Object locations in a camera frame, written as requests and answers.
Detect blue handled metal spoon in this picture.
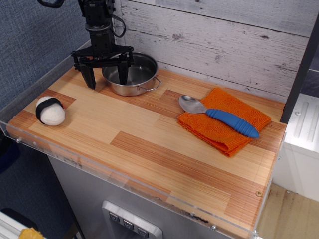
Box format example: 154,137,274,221
178,95,259,138

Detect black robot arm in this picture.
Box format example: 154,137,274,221
71,0,134,89

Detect silver button panel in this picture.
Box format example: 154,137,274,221
102,200,163,239

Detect white aluminium box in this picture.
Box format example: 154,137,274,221
273,94,319,201

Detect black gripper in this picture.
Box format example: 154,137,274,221
71,24,134,90

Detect white black sushi toy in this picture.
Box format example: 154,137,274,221
35,96,65,126

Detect silver cabinet front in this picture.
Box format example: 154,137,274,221
49,157,227,239

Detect black cable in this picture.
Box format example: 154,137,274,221
111,13,127,38

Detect orange rag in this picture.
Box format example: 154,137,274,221
177,88,271,157

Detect dark right post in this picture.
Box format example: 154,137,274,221
280,15,319,124

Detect clear acrylic guard rail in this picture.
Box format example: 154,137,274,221
9,37,291,238

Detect silver metal pot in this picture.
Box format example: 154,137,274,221
102,53,161,97

